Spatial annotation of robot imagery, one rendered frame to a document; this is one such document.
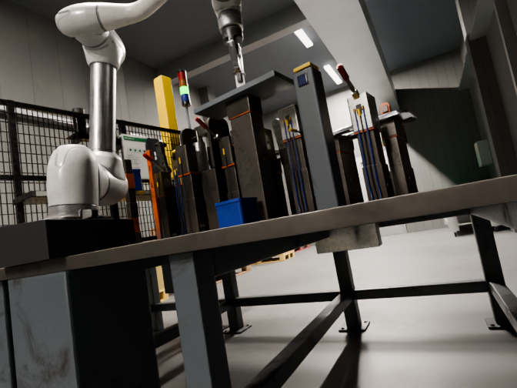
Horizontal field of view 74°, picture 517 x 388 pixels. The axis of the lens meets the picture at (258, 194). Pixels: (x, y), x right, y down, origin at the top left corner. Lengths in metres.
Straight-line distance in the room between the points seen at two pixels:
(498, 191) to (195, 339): 0.70
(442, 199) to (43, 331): 1.11
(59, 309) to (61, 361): 0.14
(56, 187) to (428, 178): 8.79
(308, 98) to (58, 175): 0.85
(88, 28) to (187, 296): 1.08
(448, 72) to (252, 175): 8.96
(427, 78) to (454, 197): 9.29
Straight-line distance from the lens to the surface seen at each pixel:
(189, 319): 0.91
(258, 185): 1.15
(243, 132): 1.21
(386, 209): 0.64
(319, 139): 1.05
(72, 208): 1.28
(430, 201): 0.63
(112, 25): 1.54
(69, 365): 1.19
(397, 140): 1.30
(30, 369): 1.36
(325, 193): 1.03
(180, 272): 0.89
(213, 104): 1.28
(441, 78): 9.88
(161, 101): 2.88
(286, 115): 1.30
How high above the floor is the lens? 0.68
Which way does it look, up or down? 6 degrees up
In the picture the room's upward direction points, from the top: 10 degrees counter-clockwise
